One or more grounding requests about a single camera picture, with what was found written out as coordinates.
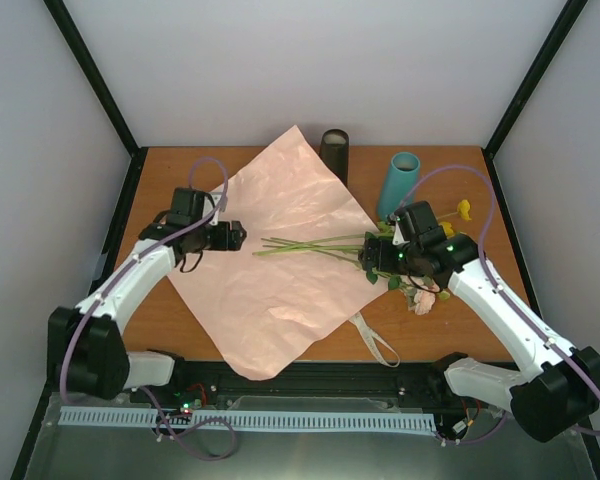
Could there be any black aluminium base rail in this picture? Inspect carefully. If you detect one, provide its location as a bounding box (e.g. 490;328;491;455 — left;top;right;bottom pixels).
44;360;581;407

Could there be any right black frame post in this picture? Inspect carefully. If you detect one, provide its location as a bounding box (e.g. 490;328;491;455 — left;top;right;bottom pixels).
483;0;588;161

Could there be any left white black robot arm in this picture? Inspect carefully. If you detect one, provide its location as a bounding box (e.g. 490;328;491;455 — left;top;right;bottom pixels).
47;187;247;403

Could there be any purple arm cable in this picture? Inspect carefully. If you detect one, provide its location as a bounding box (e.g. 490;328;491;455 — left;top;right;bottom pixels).
385;165;600;446
58;156;239;460

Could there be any black cone vase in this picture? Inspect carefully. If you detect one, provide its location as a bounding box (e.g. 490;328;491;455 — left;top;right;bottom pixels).
319;129;349;185

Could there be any artificial flower bunch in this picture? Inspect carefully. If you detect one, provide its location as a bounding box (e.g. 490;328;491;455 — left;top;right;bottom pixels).
254;201;478;315

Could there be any teal cone vase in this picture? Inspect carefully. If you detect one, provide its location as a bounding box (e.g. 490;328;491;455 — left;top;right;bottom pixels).
376;152;420;220

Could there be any light blue cable duct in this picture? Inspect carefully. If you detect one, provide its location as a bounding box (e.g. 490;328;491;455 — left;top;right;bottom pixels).
58;406;436;436

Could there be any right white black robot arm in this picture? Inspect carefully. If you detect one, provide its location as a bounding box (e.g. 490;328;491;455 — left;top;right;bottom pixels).
358;201;600;442

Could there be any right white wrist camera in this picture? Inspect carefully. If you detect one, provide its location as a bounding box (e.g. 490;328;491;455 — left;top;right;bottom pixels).
389;214;410;247

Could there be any pink bouquet wrapping paper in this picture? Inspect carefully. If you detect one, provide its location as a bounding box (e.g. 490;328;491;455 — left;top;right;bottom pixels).
169;126;388;380

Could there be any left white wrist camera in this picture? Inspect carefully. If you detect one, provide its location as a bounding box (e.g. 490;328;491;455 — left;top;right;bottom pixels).
203;191;227;226

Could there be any black frame post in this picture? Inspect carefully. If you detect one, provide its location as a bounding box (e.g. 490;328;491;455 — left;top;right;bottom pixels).
43;0;140;156
483;0;588;161

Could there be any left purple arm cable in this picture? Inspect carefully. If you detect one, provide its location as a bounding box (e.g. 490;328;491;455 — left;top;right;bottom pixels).
58;156;239;460

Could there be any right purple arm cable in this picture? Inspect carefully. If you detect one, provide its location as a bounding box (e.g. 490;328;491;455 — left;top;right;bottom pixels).
385;165;600;446

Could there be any left black frame post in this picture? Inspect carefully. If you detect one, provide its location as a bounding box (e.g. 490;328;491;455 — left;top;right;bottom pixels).
43;0;140;156

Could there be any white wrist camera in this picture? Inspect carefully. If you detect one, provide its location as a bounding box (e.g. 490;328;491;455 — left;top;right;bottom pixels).
203;191;227;226
389;214;410;247

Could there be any cream printed ribbon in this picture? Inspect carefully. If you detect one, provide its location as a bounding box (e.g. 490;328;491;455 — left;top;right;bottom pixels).
349;312;401;368

